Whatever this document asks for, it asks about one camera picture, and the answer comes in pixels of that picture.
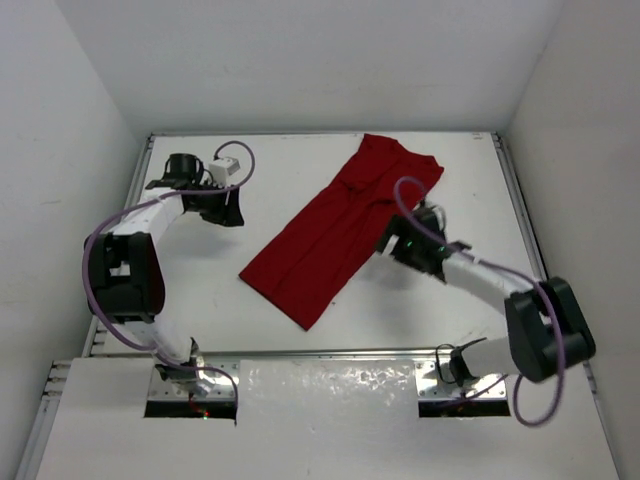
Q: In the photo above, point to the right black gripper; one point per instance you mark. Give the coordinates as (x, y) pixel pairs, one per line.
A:
(399, 228)

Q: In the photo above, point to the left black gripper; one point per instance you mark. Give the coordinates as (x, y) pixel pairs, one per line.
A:
(220, 211)

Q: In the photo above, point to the red t shirt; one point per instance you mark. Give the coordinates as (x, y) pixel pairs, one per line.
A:
(306, 265)

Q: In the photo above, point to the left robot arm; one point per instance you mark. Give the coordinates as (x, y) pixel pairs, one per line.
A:
(121, 272)

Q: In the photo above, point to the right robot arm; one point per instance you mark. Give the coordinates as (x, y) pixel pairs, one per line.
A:
(546, 328)

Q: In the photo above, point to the white foam front panel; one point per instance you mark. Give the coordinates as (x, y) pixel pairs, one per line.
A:
(310, 420)

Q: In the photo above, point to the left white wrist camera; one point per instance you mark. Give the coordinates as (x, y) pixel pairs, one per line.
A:
(223, 169)

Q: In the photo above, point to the left aluminium frame rail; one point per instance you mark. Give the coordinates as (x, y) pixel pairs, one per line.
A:
(133, 194)

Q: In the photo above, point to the aluminium frame rail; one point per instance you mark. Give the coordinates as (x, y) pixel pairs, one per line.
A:
(133, 194)
(519, 204)

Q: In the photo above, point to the right aluminium frame rail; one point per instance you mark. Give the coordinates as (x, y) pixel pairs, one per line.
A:
(519, 204)

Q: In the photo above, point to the front aluminium mounting rail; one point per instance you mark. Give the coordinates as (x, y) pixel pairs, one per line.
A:
(325, 356)

